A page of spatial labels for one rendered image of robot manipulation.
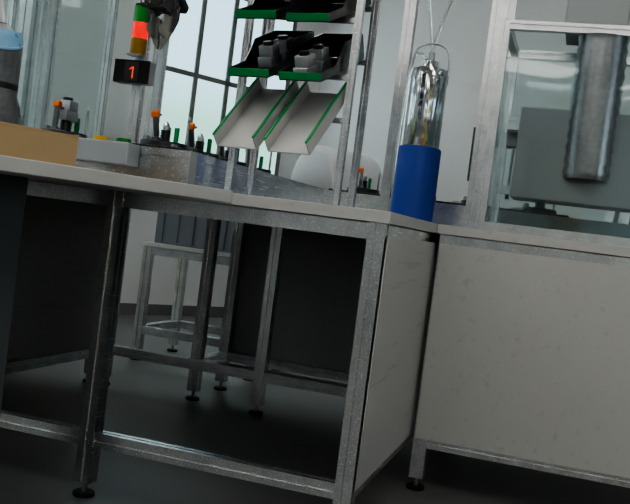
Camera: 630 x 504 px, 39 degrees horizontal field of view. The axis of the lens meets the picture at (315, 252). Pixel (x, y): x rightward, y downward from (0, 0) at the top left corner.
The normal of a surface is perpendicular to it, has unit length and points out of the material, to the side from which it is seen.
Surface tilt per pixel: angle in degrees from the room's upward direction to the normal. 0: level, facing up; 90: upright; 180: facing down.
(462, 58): 90
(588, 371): 90
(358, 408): 90
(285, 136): 45
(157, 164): 90
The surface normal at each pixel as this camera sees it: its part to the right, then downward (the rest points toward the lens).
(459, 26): -0.72, -0.07
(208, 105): 0.69, 0.11
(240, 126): -0.22, -0.72
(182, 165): -0.29, -0.01
